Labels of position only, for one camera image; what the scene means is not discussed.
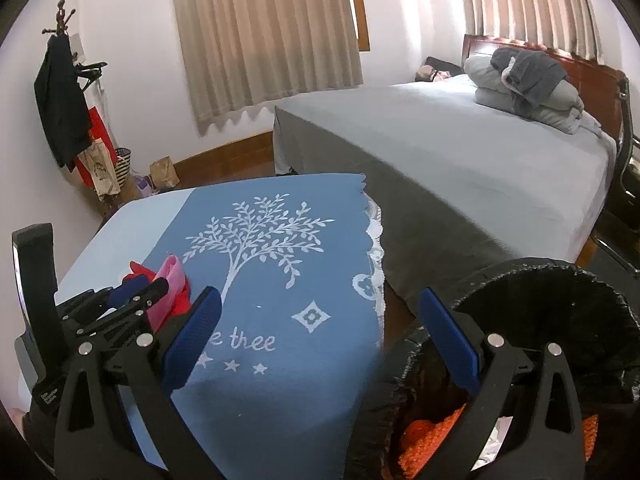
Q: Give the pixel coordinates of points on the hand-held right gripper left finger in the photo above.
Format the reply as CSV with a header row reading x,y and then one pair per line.
x,y
192,340

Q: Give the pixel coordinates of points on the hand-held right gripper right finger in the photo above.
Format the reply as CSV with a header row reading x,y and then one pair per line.
x,y
450,340

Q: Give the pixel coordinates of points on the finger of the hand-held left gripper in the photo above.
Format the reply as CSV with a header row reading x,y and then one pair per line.
x,y
150,294
120,294

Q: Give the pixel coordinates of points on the dark red cloth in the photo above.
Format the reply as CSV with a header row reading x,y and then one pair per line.
x,y
137,270

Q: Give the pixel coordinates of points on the large orange mesh sheet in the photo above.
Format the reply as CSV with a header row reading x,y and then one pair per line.
x,y
425,440

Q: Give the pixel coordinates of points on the black bag-lined bin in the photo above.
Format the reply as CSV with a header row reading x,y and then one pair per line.
x,y
550,300

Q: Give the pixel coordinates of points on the light blue tablecloth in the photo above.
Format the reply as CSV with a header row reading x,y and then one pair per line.
x,y
90,255

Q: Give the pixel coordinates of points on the blue tree-print cloth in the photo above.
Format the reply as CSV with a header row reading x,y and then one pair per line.
x,y
280,280

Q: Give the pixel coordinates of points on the purple item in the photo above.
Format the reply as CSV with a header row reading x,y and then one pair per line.
x,y
145,185

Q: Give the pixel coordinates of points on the beige printed tote bag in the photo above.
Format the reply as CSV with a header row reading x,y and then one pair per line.
x,y
102,170

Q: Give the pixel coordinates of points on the brown paper bag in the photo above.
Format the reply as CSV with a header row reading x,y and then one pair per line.
x,y
164,174

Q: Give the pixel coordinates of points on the white lace cloth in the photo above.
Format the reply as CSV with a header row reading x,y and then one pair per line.
x,y
375,240

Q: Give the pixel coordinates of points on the striped bag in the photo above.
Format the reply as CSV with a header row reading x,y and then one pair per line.
x,y
123,165

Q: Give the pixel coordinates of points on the red bag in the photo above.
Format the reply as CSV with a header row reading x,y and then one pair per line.
x,y
97,125

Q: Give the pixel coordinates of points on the black coat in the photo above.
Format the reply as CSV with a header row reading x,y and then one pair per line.
x,y
62,105

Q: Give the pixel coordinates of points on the bed with grey sheet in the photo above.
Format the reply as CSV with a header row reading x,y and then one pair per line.
x,y
440,150

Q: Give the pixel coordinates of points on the black clothes hanger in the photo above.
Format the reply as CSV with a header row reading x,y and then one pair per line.
x,y
90,70

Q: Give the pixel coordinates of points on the black office chair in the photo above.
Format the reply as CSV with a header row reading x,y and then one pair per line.
x,y
625,190

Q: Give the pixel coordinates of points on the wooden coat rack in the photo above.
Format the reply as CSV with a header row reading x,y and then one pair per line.
x,y
61,17

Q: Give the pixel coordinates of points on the light grey folded duvet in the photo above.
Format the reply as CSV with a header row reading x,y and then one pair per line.
x,y
565,105

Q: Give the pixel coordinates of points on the dark bundle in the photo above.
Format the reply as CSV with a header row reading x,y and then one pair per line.
x,y
435,70

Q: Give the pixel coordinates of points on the dark grey blanket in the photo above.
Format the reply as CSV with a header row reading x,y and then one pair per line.
x,y
537,72

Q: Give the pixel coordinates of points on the wide beige curtain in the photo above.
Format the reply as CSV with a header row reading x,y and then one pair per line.
x,y
265,35

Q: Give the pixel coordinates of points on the wooden headboard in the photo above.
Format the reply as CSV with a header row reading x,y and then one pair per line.
x,y
595,72

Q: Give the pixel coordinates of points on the narrow beige curtain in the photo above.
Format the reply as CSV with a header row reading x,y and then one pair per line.
x,y
530,5

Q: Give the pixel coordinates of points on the wooden window frame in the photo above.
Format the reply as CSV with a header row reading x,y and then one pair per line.
x,y
360,10

